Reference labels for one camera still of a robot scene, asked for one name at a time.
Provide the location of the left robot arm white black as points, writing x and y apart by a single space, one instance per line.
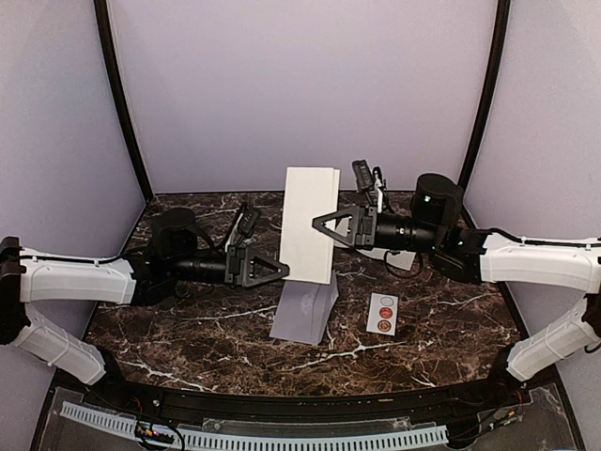
179 250

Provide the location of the black left frame post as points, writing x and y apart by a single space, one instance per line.
108 49

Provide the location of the brown round seal sticker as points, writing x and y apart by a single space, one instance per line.
384 326

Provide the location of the white folded paper sheet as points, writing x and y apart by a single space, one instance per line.
402 260

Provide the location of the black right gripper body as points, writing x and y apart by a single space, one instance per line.
368 216

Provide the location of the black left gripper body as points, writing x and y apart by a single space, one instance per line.
233 270

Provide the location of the red round seal sticker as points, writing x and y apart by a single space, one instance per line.
385 312

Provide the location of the black front rail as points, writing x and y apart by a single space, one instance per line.
454 403

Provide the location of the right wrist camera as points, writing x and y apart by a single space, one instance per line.
371 184

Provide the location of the black right frame post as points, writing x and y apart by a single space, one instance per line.
487 93

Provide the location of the white slotted cable duct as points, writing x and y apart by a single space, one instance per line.
217 434

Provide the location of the beige lined letter paper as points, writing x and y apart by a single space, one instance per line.
310 192

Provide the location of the wax seal sticker sheet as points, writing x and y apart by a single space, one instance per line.
378 301

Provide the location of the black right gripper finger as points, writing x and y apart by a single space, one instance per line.
349 212
344 233

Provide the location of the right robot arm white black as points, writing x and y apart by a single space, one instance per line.
474 256

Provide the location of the black frame post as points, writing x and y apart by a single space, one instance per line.
487 93
108 49

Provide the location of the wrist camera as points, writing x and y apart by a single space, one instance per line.
371 184
243 225

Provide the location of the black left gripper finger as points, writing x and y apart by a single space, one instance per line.
255 279
262 263

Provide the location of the grey envelope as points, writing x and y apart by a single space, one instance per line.
303 311

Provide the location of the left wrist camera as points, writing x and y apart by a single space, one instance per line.
243 225

